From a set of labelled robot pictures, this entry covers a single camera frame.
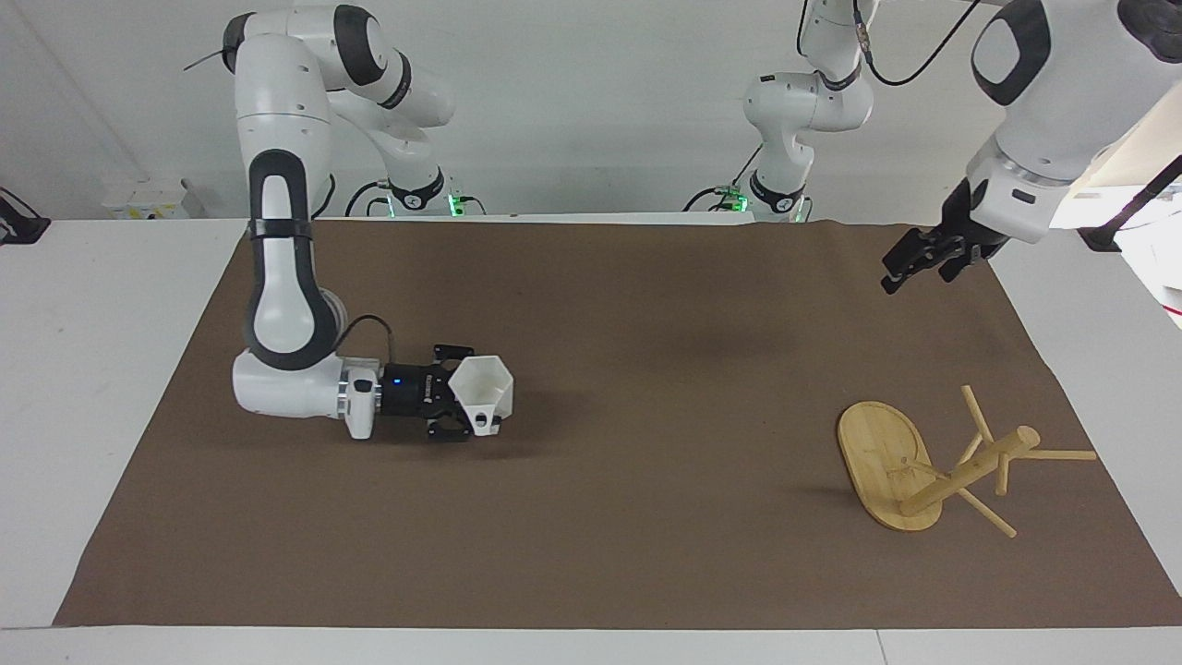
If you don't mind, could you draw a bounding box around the white box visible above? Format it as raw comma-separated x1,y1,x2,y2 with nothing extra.
101,179,191,221

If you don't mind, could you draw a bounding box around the white hexagonal cup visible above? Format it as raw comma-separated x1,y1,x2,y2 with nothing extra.
447,355,515,438

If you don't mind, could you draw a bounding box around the wooden cup rack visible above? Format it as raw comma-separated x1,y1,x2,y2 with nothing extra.
836,384,1099,540

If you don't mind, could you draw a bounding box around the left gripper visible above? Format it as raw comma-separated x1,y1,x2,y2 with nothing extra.
880,179,1009,296

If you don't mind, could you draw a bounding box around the black stand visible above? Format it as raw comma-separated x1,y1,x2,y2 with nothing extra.
1079,155,1182,253
0,187,53,247

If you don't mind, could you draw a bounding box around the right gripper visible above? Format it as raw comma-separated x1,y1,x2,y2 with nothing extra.
380,344,505,443

